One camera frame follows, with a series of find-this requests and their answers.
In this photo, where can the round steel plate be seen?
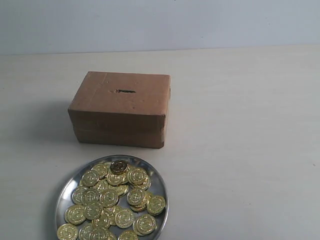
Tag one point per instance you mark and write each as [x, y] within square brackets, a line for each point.
[158, 187]

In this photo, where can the brown cardboard slotted box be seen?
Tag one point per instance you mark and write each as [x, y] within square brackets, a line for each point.
[126, 109]

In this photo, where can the gold coin upper right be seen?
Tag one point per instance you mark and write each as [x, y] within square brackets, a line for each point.
[137, 176]

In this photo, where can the dark gold coin on top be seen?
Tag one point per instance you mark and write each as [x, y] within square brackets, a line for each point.
[118, 167]

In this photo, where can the gold coin middle right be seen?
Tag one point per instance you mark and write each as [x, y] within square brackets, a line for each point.
[135, 197]

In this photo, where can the gold coin right edge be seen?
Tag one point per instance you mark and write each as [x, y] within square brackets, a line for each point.
[156, 205]

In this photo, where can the gold coin upper left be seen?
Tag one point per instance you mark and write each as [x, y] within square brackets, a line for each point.
[90, 178]

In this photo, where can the gold coin lower centre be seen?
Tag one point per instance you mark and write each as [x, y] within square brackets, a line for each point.
[124, 218]

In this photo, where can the gold coin lower right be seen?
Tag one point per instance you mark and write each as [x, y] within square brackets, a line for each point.
[146, 224]

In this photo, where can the gold coin bottom left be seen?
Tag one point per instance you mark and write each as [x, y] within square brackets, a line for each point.
[67, 231]

